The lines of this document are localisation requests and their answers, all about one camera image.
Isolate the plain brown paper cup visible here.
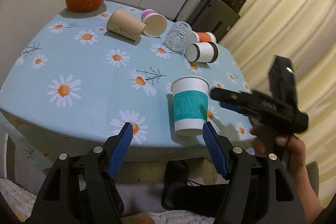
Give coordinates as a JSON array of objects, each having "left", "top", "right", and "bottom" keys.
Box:
[{"left": 106, "top": 7, "right": 146, "bottom": 42}]

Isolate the person's right forearm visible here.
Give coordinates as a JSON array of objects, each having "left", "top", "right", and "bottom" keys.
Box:
[{"left": 289, "top": 166, "right": 324, "bottom": 223}]

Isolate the person's right hand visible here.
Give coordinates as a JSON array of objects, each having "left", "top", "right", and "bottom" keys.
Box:
[{"left": 250, "top": 127, "right": 308, "bottom": 183}]

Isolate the clear cut glass tumbler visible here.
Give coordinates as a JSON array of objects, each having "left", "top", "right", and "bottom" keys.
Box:
[{"left": 163, "top": 21, "right": 192, "bottom": 53}]

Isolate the cream curtain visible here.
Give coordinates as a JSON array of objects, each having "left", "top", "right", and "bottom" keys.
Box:
[{"left": 220, "top": 0, "right": 335, "bottom": 206}]

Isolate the black banded paper cup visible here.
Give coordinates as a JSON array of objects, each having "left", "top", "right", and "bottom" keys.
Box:
[{"left": 185, "top": 42, "right": 219, "bottom": 63}]

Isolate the black shoe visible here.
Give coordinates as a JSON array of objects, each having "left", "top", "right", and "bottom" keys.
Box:
[{"left": 161, "top": 160, "right": 228, "bottom": 217}]

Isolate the teal banded paper cup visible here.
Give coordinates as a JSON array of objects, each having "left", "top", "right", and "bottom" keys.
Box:
[{"left": 171, "top": 76, "right": 210, "bottom": 136}]

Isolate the orange banded paper cup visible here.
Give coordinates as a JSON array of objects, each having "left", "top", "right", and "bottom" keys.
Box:
[{"left": 187, "top": 31, "right": 217, "bottom": 44}]

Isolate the white suitcase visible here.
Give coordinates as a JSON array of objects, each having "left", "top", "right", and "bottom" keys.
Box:
[{"left": 175, "top": 0, "right": 201, "bottom": 22}]

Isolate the daisy print blue tablecloth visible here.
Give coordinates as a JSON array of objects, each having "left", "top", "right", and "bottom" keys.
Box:
[{"left": 1, "top": 1, "right": 249, "bottom": 169}]

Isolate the pink banded paper cup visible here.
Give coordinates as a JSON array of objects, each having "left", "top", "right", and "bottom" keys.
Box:
[{"left": 141, "top": 9, "right": 167, "bottom": 37}]

